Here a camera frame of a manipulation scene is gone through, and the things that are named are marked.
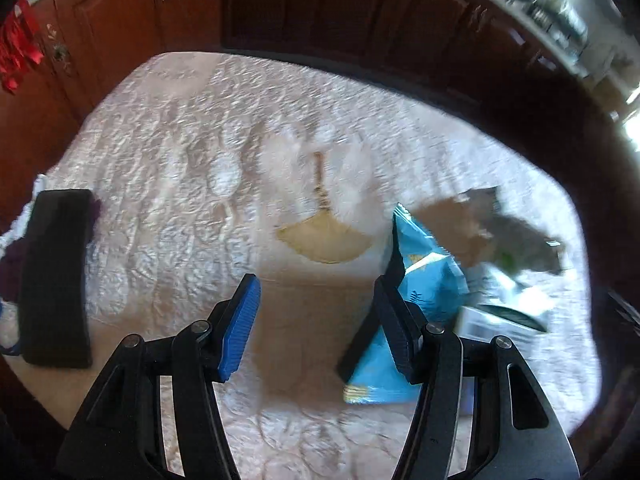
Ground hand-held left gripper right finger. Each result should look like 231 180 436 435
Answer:
372 275 581 480

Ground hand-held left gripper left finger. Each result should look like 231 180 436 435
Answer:
55 273 262 480

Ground blue snack packet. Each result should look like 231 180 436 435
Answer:
337 202 471 406

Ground white barcode box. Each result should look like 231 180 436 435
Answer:
457 305 546 361

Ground green and white carton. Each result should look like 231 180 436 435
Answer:
480 252 557 333

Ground grey foil wrapper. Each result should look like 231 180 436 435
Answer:
450 185 563 276

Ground black rectangular case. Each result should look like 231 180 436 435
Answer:
19 189 96 370

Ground crumpled white plastic bag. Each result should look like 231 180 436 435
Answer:
0 174 48 256

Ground wooden base cabinets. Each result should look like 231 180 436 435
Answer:
0 0 640 261

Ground red tassel knot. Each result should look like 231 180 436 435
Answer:
0 0 45 93

